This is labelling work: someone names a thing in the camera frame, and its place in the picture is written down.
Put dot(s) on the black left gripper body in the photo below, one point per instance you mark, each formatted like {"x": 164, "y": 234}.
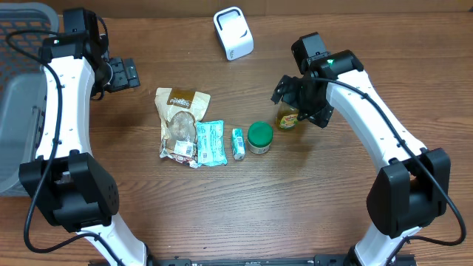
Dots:
{"x": 118, "y": 79}

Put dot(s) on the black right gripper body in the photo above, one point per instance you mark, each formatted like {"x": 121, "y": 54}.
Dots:
{"x": 312, "y": 108}

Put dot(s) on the yellow dish soap bottle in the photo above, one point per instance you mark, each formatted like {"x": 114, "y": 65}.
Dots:
{"x": 286, "y": 117}

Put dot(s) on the green lid jar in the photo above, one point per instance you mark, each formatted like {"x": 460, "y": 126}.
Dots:
{"x": 260, "y": 137}

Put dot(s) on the brown snack bag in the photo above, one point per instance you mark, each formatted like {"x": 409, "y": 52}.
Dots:
{"x": 180, "y": 111}

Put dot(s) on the small teal carton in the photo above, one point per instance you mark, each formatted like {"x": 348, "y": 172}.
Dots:
{"x": 238, "y": 144}

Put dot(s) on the teal wipes packet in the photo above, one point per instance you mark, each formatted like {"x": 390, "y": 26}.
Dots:
{"x": 210, "y": 143}

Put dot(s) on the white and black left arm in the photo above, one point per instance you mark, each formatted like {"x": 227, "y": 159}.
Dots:
{"x": 65, "y": 182}

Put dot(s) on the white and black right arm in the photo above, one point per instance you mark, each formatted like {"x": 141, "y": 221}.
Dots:
{"x": 411, "y": 187}

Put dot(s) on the white barcode scanner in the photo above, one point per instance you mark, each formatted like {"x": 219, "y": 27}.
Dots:
{"x": 233, "y": 33}

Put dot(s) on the grey plastic mesh basket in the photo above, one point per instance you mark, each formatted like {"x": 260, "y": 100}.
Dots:
{"x": 23, "y": 92}

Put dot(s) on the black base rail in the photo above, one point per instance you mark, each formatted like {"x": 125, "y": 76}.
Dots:
{"x": 258, "y": 261}

